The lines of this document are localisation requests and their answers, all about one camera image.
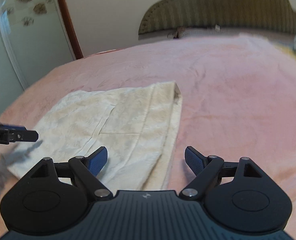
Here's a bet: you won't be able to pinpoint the olive green padded headboard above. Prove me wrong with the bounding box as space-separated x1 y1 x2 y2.
138 0 296 35

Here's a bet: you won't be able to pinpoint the brown wooden door frame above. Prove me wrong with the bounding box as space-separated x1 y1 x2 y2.
57 0 83 60

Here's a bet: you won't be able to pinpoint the white wardrobe sliding doors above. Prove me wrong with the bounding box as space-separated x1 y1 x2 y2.
0 0 76 115

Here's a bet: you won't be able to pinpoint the yellow blanket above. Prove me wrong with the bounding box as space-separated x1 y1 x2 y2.
274 43 296 60

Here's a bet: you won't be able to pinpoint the pink bed blanket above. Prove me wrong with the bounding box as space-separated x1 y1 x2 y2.
0 35 296 239

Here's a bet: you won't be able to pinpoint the cream white pants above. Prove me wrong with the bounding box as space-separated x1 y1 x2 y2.
6 82 183 192

